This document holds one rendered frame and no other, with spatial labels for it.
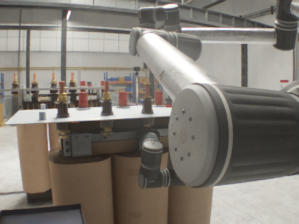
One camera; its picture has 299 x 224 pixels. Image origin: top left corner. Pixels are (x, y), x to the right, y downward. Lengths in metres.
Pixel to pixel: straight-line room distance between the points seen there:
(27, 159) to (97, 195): 1.74
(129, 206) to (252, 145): 1.40
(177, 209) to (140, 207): 0.37
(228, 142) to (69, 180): 1.26
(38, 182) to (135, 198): 1.82
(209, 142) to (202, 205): 1.67
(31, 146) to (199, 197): 2.08
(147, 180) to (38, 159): 2.09
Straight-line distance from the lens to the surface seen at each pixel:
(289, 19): 1.56
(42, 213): 1.39
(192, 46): 1.27
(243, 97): 0.44
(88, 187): 1.56
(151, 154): 1.22
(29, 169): 3.23
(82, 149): 1.51
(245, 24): 13.90
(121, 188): 1.70
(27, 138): 3.12
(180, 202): 1.94
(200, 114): 0.40
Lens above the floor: 1.53
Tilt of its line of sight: 6 degrees down
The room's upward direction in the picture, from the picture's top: straight up
